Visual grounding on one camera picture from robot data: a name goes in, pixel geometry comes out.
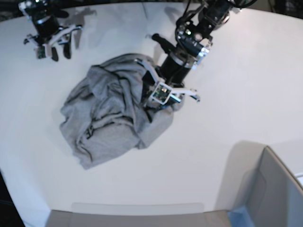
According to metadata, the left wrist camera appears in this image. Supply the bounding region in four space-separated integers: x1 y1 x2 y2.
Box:
151 82 173 105

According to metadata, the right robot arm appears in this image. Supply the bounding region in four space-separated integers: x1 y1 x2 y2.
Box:
18 0 82 61

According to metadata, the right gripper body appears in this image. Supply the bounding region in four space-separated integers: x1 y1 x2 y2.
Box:
23 15 82 51

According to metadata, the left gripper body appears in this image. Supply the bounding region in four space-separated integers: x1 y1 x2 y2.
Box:
135 59 200 104

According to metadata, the grey cardboard box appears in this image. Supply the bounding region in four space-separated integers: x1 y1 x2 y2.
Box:
46 141 303 227

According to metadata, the blue item in box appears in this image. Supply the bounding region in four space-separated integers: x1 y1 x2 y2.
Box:
227 206 254 227

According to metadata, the grey t-shirt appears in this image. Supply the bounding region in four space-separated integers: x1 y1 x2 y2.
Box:
60 53 182 170

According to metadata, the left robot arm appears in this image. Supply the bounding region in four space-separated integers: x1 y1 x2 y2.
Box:
135 0 255 108

